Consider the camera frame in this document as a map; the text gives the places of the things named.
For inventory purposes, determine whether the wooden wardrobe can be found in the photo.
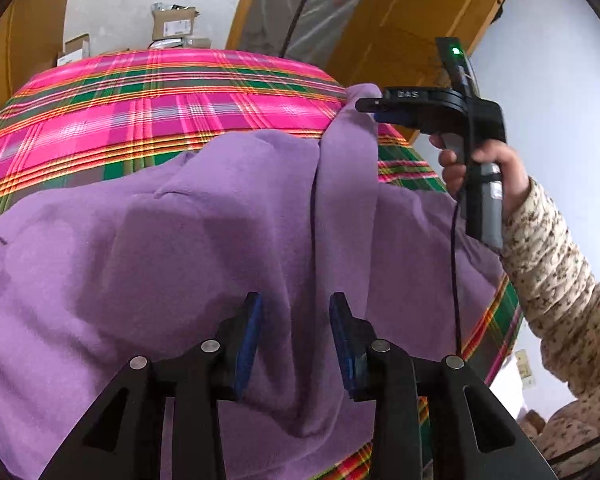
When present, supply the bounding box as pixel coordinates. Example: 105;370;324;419
0;0;79;124

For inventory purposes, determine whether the cardboard box with label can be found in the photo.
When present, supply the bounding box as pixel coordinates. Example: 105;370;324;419
151;2;199;41

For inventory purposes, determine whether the patterned right sleeve forearm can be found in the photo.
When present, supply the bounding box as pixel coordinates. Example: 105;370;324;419
502;182;600;478

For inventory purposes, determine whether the wooden door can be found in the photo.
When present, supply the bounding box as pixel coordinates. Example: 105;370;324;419
324;0;524;143

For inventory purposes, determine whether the black cable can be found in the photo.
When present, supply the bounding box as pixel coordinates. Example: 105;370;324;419
450;71;479;356

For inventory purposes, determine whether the pink plaid bed sheet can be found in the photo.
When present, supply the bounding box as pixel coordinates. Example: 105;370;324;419
0;50;521;479

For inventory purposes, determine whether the right gripper grey handle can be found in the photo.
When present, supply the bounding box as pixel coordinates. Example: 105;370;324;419
442;133;504;252

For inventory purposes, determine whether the grey door curtain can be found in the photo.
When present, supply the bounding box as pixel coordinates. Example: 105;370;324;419
226;0;361;68

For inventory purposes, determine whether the white open box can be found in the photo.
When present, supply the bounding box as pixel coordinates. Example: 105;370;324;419
56;34;91;67

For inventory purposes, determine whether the purple fleece garment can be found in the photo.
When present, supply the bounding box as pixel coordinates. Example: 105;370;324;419
0;84;504;479

